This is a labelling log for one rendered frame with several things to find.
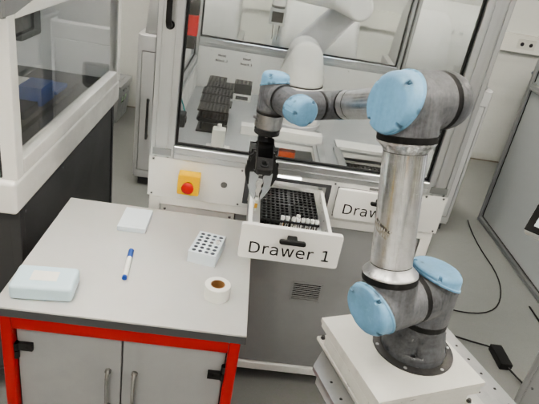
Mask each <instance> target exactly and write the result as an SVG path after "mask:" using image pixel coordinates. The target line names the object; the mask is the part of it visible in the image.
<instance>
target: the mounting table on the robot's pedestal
mask: <svg viewBox="0 0 539 404"><path fill-rule="evenodd" d="M446 340H447V342H448V343H449V344H450V345H451V346H452V347H453V348H454V349H455V350H456V351H457V353H458V354H459V355H460V356H461V357H462V358H463V359H464V360H465V361H466V362H467V363H468V364H469V365H470V366H471V367H472V368H473V369H474V370H475V371H476V372H477V373H478V374H479V376H480V377H481V378H482V379H483V380H484V381H485V384H484V386H482V387H481V388H480V392H479V393H478V394H476V395H477V396H478V397H479V399H480V400H481V401H482V402H483V403H484V404H516V403H515V402H514V401H513V400H512V399H511V398H510V397H509V395H508V394H507V393H506V392H505V391H504V390H503V389H502V388H501V386H500V385H499V384H498V383H497V382H496V381H495V380H494V378H493V377H492V376H491V375H490V374H489V373H488V372H487V371H486V369H485V368H484V367H483V366H482V365H481V364H480V363H479V362H478V361H477V360H476V359H475V358H474V357H473V356H472V355H471V353H470V352H469V351H468V350H467V349H466V348H465V347H464V346H463V344H462V343H461V342H460V341H459V340H458V339H457V338H456V336H455V335H454V334H453V333H452V332H451V331H450V330H449V329H448V327H447V329H446ZM312 370H313V371H314V374H315V376H316V381H315V384H316V386H317V387H318V389H319V391H320V393H321V395H322V397H323V399H324V400H325V402H326V404H355V403H354V401H353V399H352V398H351V396H350V395H349V393H348V391H347V389H346V387H345V386H344V385H343V383H342V381H341V379H340V377H339V376H338V374H337V372H336V371H335V369H334V367H333V366H332V364H331V363H330V360H329V359H328V357H327V355H326V354H325V352H324V350H322V352H321V353H320V355H319V356H318V359H317V361H316V362H315V363H314V365H313V369H312Z"/></svg>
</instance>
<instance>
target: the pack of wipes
mask: <svg viewBox="0 0 539 404"><path fill-rule="evenodd" d="M78 283H79V270H78V269H69V268H59V267H47V266H37V265H20V266H19V267H18V270H17V272H16V273H15V275H14V277H13V278H12V280H11V282H10V283H9V287H8V288H9V295H10V297H11V298H18V299H31V300H44V301H71V300H72V299H73V296H74V294H75V291H76V289H77V286H78Z"/></svg>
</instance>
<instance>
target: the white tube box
mask: <svg viewBox="0 0 539 404"><path fill-rule="evenodd" d="M216 240H219V241H220V245H216ZM225 241H226V236H221V235H217V234H213V233H210V232H203V231H200V232H199V234H198V235H197V238H196V239H195V240H194V241H193V243H192V245H191V247H190V249H189V250H188V259H187V261H188V262H192V263H196V264H199V265H206V266H209V267H213V268H215V266H216V264H217V262H218V260H219V258H220V256H221V254H222V252H223V250H224V248H225Z"/></svg>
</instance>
